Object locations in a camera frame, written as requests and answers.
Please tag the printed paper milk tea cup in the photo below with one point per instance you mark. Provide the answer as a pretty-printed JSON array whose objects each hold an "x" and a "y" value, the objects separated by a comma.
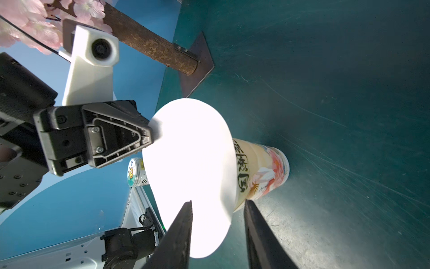
[{"x": 260, "y": 170}]

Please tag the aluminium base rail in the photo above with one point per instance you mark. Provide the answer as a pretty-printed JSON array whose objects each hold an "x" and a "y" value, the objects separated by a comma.
[{"x": 126, "y": 247}]

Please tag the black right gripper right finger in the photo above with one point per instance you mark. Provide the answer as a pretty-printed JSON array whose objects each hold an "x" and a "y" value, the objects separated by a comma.
[{"x": 263, "y": 249}]

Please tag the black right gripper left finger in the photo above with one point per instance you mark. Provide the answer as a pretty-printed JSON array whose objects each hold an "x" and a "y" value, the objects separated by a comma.
[{"x": 173, "y": 251}]

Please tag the pink cherry blossom tree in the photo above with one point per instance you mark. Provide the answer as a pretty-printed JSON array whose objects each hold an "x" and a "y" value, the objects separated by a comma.
[{"x": 39, "y": 25}]

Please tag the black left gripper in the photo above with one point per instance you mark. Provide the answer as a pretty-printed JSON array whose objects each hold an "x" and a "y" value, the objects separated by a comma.
[{"x": 38, "y": 137}]

